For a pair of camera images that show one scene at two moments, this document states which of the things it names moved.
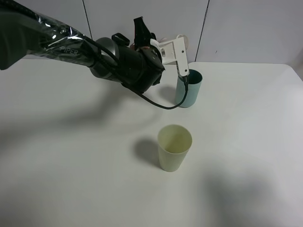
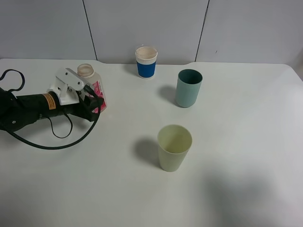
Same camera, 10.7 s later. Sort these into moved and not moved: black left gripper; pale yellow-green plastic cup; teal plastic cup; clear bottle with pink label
Moved: black left gripper; clear bottle with pink label
Not moved: teal plastic cup; pale yellow-green plastic cup
